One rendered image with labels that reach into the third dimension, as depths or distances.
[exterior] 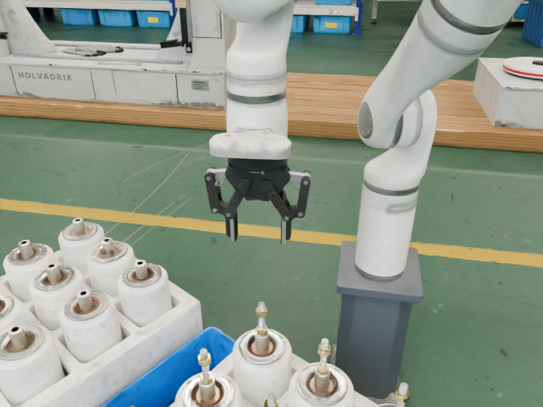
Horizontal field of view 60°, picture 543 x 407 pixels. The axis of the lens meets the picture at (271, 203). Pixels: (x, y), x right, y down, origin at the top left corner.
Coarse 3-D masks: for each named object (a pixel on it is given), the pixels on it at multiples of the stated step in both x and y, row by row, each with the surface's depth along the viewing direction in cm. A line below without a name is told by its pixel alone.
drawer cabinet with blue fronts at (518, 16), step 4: (524, 0) 476; (528, 0) 475; (520, 4) 476; (524, 4) 475; (520, 8) 478; (524, 8) 477; (516, 12) 480; (520, 12) 480; (524, 12) 479; (512, 16) 484; (516, 16) 482; (520, 16) 481; (524, 16) 481; (512, 20) 486; (516, 20) 485; (520, 20) 484; (508, 24) 501; (512, 24) 492; (516, 24) 492; (520, 24) 491
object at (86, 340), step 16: (64, 304) 86; (112, 304) 86; (64, 320) 82; (96, 320) 82; (112, 320) 85; (80, 336) 82; (96, 336) 83; (112, 336) 86; (80, 352) 84; (96, 352) 85
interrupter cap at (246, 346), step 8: (248, 336) 78; (272, 336) 78; (280, 336) 78; (240, 344) 76; (248, 344) 77; (272, 344) 77; (280, 344) 77; (240, 352) 75; (248, 352) 75; (256, 352) 75; (264, 352) 75; (272, 352) 75; (280, 352) 75; (248, 360) 74; (256, 360) 74; (264, 360) 74; (272, 360) 73
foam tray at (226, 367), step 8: (232, 352) 85; (224, 360) 83; (232, 360) 83; (296, 360) 83; (304, 360) 83; (216, 368) 81; (224, 368) 81; (232, 368) 82; (296, 368) 82; (232, 376) 82; (288, 392) 77; (280, 400) 76; (360, 400) 76; (368, 400) 76
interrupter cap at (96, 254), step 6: (96, 246) 100; (102, 246) 101; (114, 246) 101; (120, 246) 100; (126, 246) 100; (90, 252) 99; (96, 252) 99; (102, 252) 99; (114, 252) 99; (120, 252) 99; (126, 252) 99; (96, 258) 97; (102, 258) 97; (108, 258) 97; (114, 258) 97
